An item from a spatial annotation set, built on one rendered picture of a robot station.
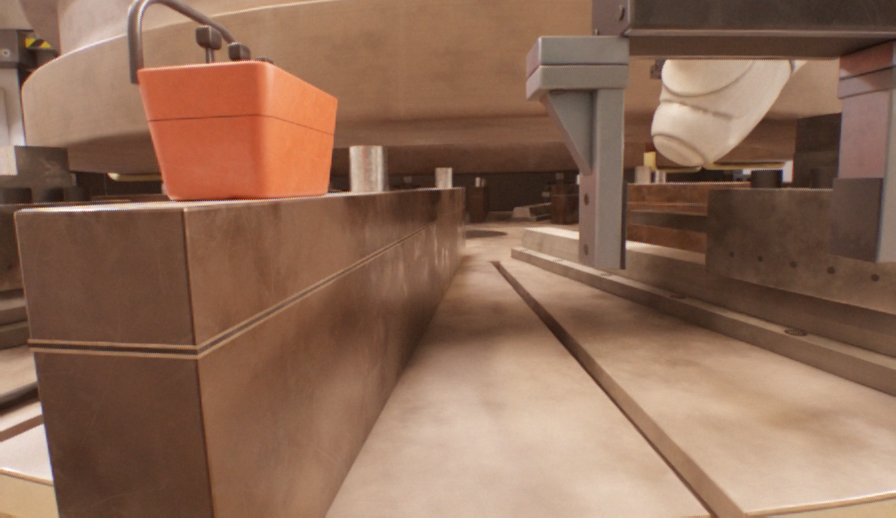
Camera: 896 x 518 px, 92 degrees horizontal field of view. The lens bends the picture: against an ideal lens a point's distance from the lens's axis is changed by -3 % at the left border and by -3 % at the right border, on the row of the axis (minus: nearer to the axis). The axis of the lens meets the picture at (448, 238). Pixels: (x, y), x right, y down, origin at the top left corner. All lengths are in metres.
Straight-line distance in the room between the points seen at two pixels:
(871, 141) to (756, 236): 0.93
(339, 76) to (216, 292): 0.78
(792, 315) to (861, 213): 1.00
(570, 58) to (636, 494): 0.56
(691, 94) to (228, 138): 0.51
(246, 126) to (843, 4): 0.42
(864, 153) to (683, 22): 0.12
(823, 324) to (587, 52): 1.08
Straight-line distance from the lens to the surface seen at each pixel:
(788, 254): 1.17
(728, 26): 0.23
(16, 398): 1.15
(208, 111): 0.48
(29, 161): 1.69
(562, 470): 0.70
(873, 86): 0.29
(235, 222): 0.39
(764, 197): 1.19
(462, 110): 1.01
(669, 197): 2.50
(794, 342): 1.22
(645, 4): 0.22
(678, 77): 0.62
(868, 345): 1.21
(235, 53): 0.57
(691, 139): 0.62
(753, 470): 0.78
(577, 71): 0.21
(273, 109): 0.47
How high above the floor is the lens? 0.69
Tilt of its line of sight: 7 degrees down
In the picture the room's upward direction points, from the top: 1 degrees counter-clockwise
